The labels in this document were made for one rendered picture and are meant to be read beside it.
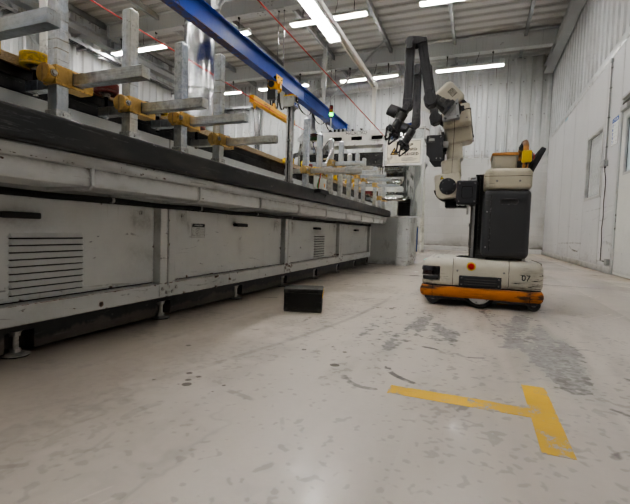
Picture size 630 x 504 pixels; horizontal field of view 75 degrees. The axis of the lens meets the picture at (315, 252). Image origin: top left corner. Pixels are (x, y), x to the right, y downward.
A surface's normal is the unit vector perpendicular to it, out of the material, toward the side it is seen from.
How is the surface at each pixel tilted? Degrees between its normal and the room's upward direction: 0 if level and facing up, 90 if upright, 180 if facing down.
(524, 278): 90
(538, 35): 90
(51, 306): 90
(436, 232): 90
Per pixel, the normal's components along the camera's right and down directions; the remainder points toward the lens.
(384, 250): -0.37, 0.04
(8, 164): 0.93, 0.05
